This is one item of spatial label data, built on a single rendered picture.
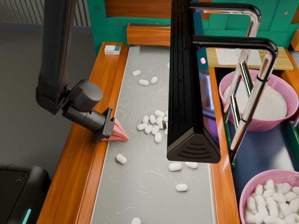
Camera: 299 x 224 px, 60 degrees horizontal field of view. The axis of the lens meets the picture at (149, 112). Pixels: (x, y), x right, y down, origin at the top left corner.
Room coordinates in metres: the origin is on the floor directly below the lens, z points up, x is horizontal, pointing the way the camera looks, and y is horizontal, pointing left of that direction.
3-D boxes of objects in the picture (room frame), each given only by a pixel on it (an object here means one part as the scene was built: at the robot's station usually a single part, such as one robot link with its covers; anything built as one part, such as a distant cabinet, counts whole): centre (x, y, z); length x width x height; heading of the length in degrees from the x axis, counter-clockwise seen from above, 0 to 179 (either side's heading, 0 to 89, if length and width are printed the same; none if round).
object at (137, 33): (0.97, -0.06, 0.83); 0.30 x 0.06 x 0.07; 86
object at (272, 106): (0.67, -0.38, 0.71); 0.22 x 0.22 x 0.06
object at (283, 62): (0.89, -0.39, 0.77); 0.33 x 0.15 x 0.01; 86
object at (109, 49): (0.93, 0.15, 0.78); 0.06 x 0.04 x 0.02; 86
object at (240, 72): (0.51, -0.17, 0.90); 0.20 x 0.19 x 0.45; 176
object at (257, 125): (0.67, -0.38, 0.72); 0.27 x 0.27 x 0.10
